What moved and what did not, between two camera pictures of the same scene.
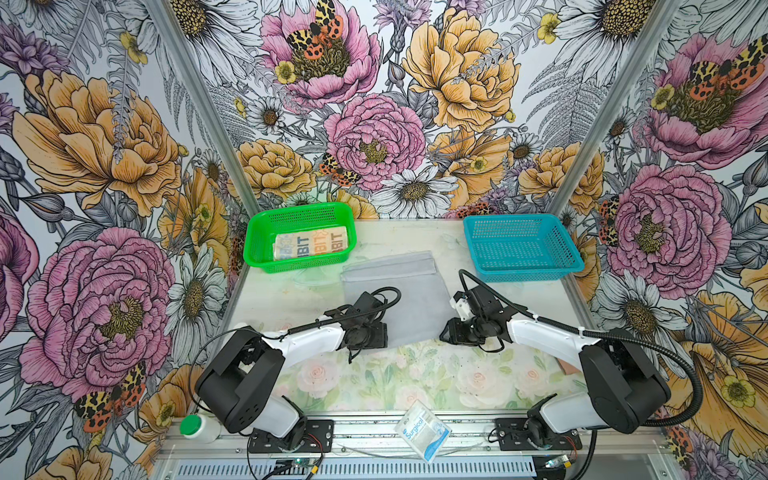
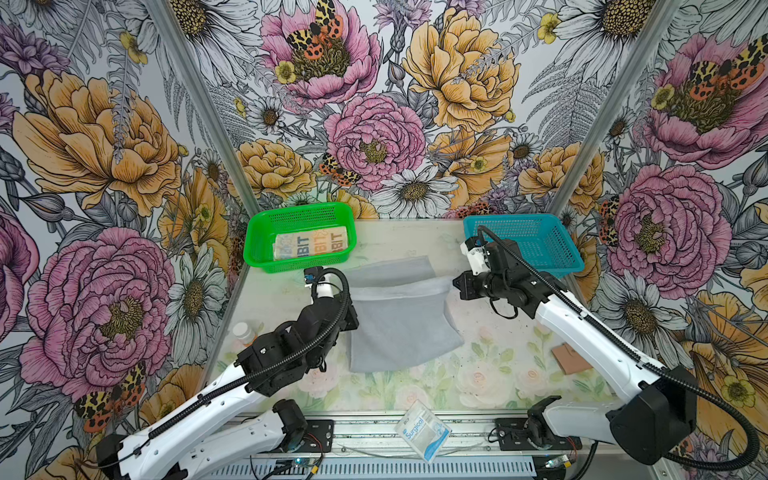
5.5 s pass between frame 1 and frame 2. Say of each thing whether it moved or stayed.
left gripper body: moved
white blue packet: stayed
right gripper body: moved
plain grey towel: moved
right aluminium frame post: stayed
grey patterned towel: stayed
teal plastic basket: stayed
